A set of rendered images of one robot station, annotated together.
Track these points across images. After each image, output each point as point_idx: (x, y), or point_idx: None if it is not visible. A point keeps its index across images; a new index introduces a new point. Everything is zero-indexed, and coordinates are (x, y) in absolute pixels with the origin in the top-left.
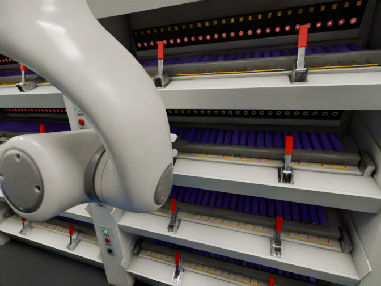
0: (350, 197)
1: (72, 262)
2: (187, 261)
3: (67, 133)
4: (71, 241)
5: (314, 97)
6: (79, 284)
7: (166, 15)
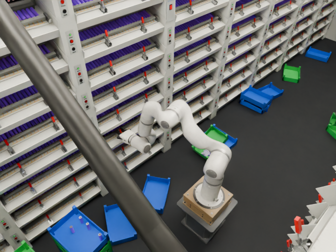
0: None
1: (79, 209)
2: (124, 164)
3: (143, 141)
4: (82, 198)
5: None
6: (95, 206)
7: None
